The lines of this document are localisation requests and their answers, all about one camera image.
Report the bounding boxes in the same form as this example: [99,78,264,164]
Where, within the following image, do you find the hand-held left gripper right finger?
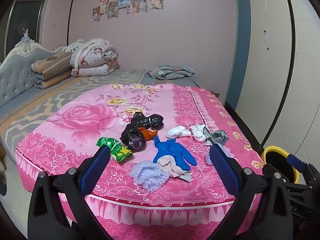
[209,144,294,240]

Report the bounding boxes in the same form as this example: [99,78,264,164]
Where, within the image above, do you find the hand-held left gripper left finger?
[27,145,112,240]

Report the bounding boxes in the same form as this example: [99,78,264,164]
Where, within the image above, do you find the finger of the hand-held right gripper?
[287,153,320,181]

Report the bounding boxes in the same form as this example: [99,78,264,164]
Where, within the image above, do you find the yellow-rimmed black trash bin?
[261,145,300,185]

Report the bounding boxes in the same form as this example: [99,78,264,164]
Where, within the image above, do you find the silver printed plastic wrapper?
[204,127,228,145]

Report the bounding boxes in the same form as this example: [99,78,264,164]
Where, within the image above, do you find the white cloth bundle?
[190,124,210,142]

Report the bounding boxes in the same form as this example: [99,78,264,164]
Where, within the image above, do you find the purple fluffy cloth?
[130,161,168,193]
[205,144,232,165]

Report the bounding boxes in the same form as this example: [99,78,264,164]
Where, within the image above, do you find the beige glove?
[157,155,192,182]

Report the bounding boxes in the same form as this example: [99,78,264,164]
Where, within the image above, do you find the blue rubber glove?
[153,136,197,167]

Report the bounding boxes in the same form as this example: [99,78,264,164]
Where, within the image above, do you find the white tissue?
[166,126,192,139]

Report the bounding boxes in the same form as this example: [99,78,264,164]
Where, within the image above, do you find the green snack packet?
[97,137,132,162]

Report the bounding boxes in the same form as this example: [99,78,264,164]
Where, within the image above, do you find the crumpled black plastic bag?
[130,112,164,130]
[121,124,147,153]

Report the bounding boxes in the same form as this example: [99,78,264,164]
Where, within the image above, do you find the pink floral bedsheet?
[15,84,265,240]

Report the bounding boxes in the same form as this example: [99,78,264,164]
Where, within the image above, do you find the crumpled orange plastic bag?
[138,127,158,140]

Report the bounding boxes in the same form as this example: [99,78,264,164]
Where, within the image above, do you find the grey zigzag bedsheet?
[0,69,147,153]

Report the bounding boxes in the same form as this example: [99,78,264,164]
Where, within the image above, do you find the white wardrobe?
[225,0,320,160]

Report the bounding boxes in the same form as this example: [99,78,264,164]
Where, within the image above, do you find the folded floral quilt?
[70,39,119,78]

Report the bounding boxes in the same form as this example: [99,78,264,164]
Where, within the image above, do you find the striped pillows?
[29,51,73,90]

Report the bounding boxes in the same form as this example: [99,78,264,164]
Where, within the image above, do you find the grey floral cloth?
[147,66,196,80]

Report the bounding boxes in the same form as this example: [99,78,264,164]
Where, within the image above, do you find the grey tufted headboard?
[0,40,58,115]

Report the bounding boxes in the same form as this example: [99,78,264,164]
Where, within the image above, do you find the white plush toy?
[61,39,84,53]

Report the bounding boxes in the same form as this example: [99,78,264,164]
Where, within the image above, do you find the dark window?
[5,0,45,63]

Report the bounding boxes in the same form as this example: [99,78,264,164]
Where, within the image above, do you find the black wall cable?
[66,0,81,46]

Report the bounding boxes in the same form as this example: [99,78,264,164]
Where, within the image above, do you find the cluster of cartoon wall posters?
[91,0,164,22]

